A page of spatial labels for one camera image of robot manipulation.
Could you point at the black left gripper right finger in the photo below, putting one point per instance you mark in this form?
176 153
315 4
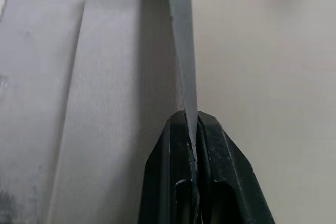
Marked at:
225 176

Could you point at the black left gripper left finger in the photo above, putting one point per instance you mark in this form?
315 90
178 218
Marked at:
168 176

